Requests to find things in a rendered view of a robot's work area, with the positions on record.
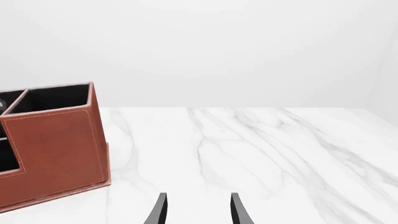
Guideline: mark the red-brown desk caddy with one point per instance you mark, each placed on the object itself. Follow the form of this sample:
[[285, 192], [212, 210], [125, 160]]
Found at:
[[59, 149]]

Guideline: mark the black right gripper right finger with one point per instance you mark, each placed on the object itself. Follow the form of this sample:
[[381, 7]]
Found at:
[[239, 213]]

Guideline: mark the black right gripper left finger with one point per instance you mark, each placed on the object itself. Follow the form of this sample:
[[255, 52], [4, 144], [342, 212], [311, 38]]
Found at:
[[158, 212]]

